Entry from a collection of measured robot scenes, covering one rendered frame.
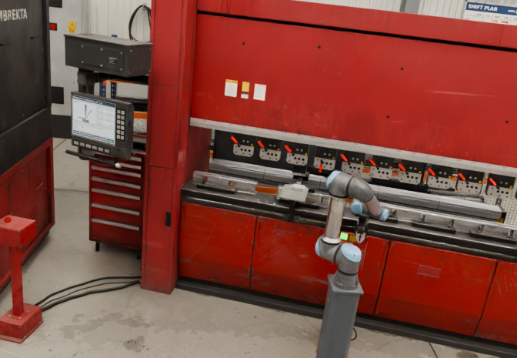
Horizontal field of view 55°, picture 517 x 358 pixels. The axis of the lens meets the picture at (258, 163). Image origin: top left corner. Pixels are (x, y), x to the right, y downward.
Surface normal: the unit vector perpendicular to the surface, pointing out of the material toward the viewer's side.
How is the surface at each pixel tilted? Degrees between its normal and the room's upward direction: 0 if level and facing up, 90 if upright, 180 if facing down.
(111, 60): 90
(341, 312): 90
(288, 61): 90
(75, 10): 90
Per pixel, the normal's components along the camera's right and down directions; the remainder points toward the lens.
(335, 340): 0.04, 0.33
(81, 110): -0.40, 0.25
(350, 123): -0.20, 0.29
